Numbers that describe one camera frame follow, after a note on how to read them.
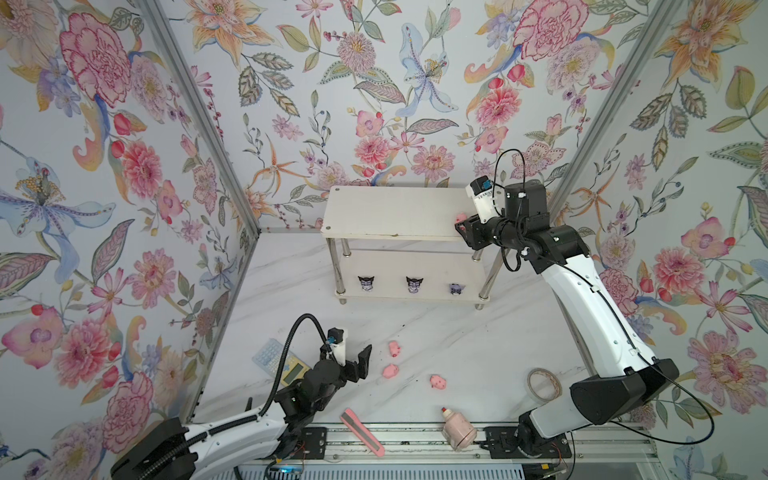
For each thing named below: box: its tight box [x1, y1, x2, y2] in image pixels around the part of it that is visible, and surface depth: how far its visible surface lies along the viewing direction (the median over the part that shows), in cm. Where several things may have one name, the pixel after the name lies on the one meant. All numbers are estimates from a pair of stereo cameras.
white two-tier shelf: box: [321, 187, 504, 309], surface depth 96 cm
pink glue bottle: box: [441, 407, 477, 451], surface depth 72 cm
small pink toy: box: [382, 363, 399, 379], surface depth 87 cm
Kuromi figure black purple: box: [357, 276, 375, 292], surface depth 95 cm
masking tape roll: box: [526, 367, 563, 405], surface depth 86 cm
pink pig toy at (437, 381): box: [430, 375, 447, 390], surface depth 84 cm
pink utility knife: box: [340, 408, 386, 457], surface depth 78 cm
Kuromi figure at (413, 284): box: [406, 276, 424, 294], surface depth 94 cm
